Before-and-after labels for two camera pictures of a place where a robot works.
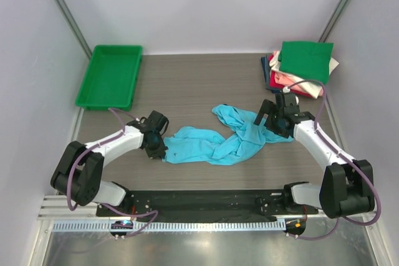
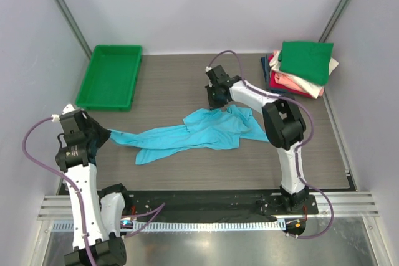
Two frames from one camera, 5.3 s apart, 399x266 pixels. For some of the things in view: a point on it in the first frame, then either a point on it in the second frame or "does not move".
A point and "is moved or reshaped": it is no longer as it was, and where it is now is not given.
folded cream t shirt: (308, 85) does not move
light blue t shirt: (186, 144) is moved or reshaped
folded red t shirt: (274, 85) does not move
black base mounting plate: (206, 205) does not move
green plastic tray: (111, 78) does not move
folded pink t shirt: (284, 81) does not move
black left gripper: (159, 152) → (104, 135)
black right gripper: (267, 107) → (212, 103)
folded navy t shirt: (265, 64) does not move
